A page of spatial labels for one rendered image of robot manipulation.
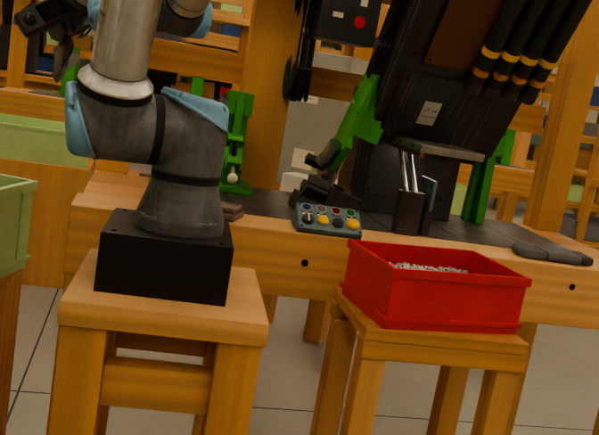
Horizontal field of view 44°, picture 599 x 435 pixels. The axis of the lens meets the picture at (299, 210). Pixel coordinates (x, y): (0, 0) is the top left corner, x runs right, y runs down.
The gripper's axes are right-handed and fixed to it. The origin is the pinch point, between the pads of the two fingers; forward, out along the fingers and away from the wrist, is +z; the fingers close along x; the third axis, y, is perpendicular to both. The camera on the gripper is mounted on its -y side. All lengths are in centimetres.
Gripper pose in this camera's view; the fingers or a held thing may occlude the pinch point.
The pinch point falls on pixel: (31, 53)
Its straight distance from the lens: 165.6
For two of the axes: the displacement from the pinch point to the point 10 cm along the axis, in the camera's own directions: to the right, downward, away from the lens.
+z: -6.5, 4.3, 6.3
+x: -5.8, -8.1, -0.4
